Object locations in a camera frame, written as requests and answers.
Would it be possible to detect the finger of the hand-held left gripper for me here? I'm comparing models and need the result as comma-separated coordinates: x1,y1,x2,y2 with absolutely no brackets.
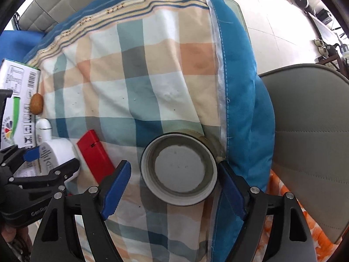
0,145,42,171
11,159,80,190

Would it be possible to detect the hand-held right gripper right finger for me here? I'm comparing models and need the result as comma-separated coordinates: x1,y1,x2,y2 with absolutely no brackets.
218,160,318,262

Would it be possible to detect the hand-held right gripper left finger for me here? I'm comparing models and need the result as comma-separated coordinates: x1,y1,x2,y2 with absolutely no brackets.
33,160,132,262

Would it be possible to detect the white earbud case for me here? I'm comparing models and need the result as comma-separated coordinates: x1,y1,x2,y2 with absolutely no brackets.
35,118,53,144

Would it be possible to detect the red lighter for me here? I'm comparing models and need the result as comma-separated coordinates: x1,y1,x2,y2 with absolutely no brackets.
76,129,115,184

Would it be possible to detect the round jar with white lid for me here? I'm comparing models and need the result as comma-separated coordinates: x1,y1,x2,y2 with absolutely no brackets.
140,129,227,207

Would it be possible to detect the cardboard box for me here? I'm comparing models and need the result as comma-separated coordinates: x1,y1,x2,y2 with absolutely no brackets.
0,59,42,176

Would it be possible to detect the person's left hand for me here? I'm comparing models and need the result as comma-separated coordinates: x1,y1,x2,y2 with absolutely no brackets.
0,225,29,252

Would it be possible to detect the grey padded chair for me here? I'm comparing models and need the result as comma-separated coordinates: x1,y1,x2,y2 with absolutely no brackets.
258,64,349,245

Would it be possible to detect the blue foam mat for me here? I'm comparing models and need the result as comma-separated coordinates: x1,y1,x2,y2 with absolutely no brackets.
0,30,45,63

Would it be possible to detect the plaid blanket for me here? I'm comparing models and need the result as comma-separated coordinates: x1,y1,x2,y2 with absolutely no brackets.
23,0,276,262

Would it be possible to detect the dark wooden chair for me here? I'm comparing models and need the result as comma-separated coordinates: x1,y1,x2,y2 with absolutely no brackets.
318,44,349,74

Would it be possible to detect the treadmill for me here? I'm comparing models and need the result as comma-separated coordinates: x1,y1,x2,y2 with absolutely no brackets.
309,9,344,45

